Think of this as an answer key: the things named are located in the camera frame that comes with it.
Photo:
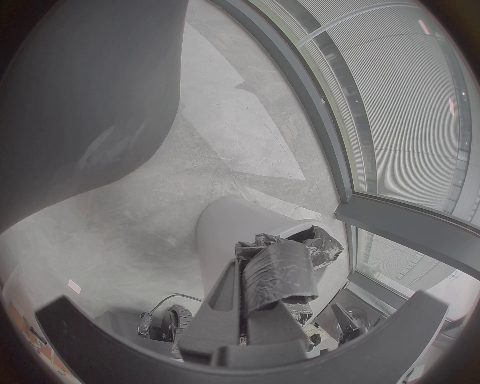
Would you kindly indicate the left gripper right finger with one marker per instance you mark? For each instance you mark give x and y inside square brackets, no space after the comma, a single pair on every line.
[273,330]

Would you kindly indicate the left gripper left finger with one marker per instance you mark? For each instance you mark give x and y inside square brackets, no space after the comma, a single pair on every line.
[217,322]

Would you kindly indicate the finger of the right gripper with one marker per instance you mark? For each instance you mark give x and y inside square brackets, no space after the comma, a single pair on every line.
[343,318]

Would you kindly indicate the black plastic bag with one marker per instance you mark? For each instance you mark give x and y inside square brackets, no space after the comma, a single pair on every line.
[277,270]

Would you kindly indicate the crumpled black plastic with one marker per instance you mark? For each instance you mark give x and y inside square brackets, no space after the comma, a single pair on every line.
[315,338]

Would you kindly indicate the white trash bin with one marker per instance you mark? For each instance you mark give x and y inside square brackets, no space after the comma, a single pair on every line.
[225,240]

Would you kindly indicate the white printed wrapper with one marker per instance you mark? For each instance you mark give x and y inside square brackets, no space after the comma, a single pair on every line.
[311,330]

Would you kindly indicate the window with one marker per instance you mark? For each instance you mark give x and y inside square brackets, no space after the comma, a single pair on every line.
[393,112]

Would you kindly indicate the dark grey round chair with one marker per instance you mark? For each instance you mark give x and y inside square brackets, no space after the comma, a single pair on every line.
[82,93]

